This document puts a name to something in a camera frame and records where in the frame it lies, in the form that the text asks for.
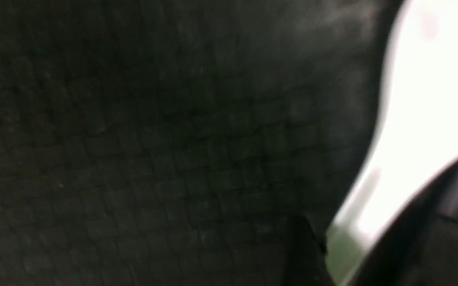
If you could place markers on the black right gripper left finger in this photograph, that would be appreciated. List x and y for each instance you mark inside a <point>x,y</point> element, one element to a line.
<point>305,251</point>

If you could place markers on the white soup spoon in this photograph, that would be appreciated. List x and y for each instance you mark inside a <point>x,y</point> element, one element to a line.
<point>415,137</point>

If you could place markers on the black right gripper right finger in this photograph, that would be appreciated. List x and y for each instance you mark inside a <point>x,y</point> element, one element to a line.
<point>421,246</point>

